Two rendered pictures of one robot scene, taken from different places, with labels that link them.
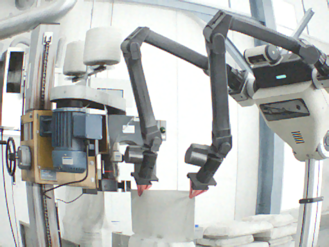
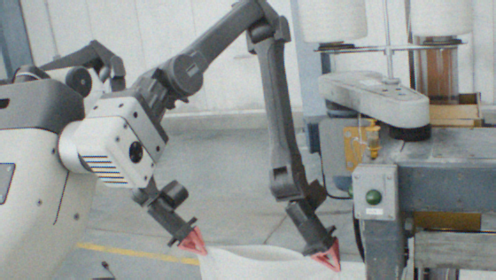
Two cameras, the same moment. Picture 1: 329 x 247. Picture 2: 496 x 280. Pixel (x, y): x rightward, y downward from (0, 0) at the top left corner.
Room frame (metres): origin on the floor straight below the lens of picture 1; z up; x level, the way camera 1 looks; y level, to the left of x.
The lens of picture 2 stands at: (3.23, -0.54, 1.62)
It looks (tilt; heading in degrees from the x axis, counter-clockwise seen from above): 20 degrees down; 149
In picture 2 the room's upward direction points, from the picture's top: 8 degrees counter-clockwise
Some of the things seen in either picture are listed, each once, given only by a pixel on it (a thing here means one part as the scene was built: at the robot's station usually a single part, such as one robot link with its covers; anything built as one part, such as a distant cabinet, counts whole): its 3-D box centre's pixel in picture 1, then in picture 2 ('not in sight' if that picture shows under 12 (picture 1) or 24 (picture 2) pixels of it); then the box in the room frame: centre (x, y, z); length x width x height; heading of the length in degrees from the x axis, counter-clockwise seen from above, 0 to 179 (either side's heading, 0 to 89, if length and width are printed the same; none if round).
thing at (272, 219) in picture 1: (266, 221); not in sight; (5.86, -1.11, 0.56); 0.67 x 0.43 x 0.15; 33
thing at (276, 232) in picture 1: (276, 231); not in sight; (5.67, -1.21, 0.44); 0.68 x 0.44 x 0.15; 123
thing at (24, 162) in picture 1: (22, 157); not in sight; (2.35, 0.63, 1.14); 0.11 x 0.06 x 0.11; 33
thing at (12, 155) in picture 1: (9, 156); not in sight; (2.31, 0.69, 1.13); 0.18 x 0.11 x 0.18; 33
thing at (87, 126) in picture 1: (87, 130); (319, 137); (2.20, 0.29, 1.25); 0.10 x 0.08 x 0.12; 148
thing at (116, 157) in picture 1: (116, 161); not in sight; (2.48, 0.20, 1.14); 0.05 x 0.04 x 0.16; 123
